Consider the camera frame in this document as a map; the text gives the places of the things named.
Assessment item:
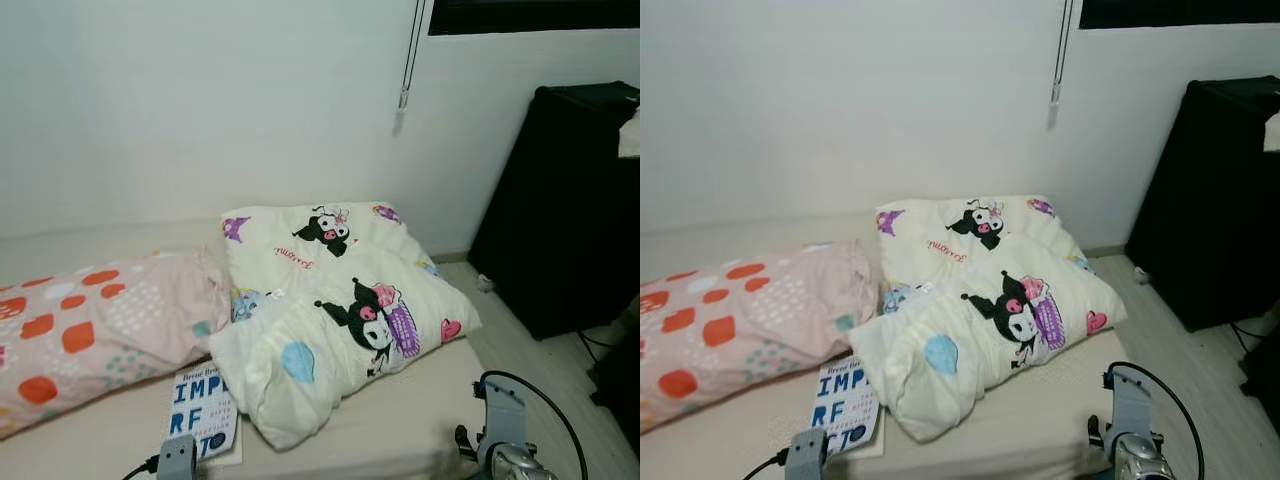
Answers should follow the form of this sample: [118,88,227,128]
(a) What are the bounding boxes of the cream Kuromi print blanket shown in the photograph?
[208,203,483,451]
[850,195,1129,443]

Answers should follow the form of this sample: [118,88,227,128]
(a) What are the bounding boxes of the pink pillow orange patches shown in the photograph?
[0,250,231,441]
[640,240,876,436]

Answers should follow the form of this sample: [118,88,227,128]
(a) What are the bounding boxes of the mattress with beige sheet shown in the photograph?
[0,215,501,480]
[640,210,1141,480]

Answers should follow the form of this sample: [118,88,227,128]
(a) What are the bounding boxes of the black cabinet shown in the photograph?
[468,82,641,341]
[1125,76,1280,333]

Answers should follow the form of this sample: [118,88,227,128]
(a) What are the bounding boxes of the white Imperfect book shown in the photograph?
[808,355,883,459]
[165,362,243,466]

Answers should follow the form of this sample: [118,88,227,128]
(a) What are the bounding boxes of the dark window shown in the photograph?
[1078,0,1280,29]
[428,0,641,37]

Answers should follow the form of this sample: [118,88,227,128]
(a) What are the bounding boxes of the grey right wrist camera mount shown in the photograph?
[1105,365,1161,461]
[478,375,531,471]

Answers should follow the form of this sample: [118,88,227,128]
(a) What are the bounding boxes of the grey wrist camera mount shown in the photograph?
[1105,365,1161,461]
[785,428,829,480]
[478,375,531,471]
[157,433,199,480]

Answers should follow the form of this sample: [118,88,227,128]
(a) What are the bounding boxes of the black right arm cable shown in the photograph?
[480,370,591,480]
[1108,360,1206,480]

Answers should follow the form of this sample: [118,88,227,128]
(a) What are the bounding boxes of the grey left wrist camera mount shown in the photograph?
[157,433,199,480]
[785,428,829,480]

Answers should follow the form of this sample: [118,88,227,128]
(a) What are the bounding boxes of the blind pull cord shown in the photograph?
[1047,0,1076,131]
[398,0,429,136]

